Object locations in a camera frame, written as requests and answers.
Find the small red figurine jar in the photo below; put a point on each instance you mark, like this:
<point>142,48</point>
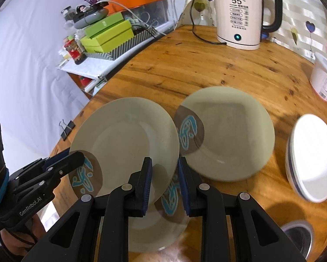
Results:
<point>75,51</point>

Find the orange lid clear container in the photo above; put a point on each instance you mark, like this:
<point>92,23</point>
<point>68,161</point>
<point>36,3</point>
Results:
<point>151,12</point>

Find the stainless steel bowl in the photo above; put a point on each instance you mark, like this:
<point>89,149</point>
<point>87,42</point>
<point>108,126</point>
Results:
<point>302,235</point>

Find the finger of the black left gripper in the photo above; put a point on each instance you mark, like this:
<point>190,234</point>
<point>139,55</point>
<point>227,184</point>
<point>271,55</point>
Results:
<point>62,164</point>

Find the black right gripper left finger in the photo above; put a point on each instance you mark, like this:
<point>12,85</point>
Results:
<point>128,200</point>

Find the heart pattern curtain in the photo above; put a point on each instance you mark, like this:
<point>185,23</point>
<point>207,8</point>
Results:
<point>303,29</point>

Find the grey oval speaker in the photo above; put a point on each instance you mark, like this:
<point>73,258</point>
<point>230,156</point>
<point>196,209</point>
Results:
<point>84,19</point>

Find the beige plate with brown logo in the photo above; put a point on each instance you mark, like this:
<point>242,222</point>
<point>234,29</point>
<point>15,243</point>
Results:
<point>118,136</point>

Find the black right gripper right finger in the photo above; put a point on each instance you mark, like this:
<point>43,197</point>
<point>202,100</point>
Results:
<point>202,200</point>

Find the striped tray box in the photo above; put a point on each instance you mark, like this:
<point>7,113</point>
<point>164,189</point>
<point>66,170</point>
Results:
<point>126,46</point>

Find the person's left hand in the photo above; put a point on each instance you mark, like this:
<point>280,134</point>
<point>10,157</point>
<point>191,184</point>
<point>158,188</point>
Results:
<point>18,243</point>

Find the green boxes stack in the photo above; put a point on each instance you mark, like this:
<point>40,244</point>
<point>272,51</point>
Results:
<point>107,34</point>

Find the white bowl blue stripe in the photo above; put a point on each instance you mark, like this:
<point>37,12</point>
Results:
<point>306,158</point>

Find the black binder clip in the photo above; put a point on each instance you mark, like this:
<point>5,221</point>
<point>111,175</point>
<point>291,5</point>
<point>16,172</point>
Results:
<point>67,128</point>

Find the white electric kettle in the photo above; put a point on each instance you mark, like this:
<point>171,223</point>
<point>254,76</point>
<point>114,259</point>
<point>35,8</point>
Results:
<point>240,22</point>

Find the white plastic yogurt tub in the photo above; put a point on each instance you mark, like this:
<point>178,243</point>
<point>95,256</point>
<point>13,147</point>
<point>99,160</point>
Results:
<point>318,78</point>

